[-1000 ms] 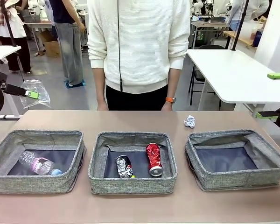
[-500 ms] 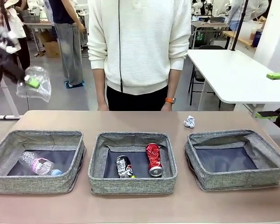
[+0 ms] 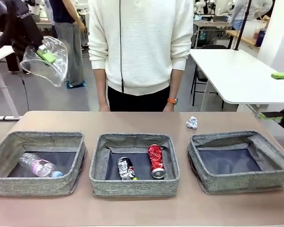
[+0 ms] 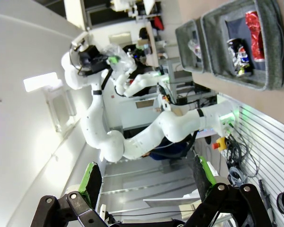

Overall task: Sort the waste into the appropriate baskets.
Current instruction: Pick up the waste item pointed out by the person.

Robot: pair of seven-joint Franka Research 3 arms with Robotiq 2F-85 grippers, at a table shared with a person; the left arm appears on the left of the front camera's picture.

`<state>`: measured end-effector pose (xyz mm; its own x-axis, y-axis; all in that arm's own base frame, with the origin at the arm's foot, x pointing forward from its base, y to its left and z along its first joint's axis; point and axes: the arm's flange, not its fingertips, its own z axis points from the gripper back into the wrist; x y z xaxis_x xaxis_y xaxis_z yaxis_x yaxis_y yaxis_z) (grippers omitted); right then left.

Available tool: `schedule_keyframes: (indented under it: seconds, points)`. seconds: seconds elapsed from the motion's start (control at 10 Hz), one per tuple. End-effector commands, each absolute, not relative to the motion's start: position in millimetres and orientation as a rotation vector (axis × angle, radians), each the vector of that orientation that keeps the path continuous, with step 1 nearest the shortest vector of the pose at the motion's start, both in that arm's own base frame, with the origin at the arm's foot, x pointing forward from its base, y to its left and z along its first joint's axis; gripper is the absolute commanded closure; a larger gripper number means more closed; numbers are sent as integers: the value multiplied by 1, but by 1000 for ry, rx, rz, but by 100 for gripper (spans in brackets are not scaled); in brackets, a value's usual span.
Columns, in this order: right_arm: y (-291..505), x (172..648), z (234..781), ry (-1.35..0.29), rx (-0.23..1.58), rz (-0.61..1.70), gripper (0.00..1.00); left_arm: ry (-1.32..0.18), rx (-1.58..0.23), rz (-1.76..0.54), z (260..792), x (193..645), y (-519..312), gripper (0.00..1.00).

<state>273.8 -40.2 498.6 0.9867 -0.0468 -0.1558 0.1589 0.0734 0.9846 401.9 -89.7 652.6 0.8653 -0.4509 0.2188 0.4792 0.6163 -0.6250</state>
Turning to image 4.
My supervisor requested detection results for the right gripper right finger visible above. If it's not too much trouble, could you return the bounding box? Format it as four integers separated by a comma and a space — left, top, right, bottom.
184, 155, 274, 227

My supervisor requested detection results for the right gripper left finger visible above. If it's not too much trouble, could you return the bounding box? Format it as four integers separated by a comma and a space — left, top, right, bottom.
30, 162, 109, 227

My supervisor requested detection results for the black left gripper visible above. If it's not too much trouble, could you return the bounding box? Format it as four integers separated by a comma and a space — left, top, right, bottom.
80, 46, 121, 75

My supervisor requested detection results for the clear plastic cup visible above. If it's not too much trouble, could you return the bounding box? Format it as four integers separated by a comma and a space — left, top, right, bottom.
103, 44, 134, 74

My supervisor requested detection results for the crushed black silver can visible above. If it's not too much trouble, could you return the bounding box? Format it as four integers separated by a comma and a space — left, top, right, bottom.
226, 37, 254, 78

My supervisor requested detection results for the crushed red can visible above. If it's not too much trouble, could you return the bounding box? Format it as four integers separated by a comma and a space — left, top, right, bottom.
245, 10, 266, 61

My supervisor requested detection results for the yellow emergency stop button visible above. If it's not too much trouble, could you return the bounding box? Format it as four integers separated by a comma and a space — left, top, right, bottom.
212, 136, 228, 151

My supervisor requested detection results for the grey fabric basket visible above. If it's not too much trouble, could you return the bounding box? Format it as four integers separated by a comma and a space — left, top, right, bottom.
200, 0, 284, 92
174, 19, 213, 74

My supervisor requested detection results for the person in blue clothing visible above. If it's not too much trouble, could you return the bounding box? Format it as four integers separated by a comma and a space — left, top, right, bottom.
148, 139, 195, 162

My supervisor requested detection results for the tangle of black cables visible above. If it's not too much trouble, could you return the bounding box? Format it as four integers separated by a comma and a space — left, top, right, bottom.
223, 122, 260, 189

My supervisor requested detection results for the clear wall fixture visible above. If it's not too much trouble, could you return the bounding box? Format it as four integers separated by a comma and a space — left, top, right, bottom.
23, 71, 77, 133

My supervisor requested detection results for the aluminium slotted base plate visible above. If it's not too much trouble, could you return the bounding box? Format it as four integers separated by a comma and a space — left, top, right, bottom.
216, 93, 284, 227

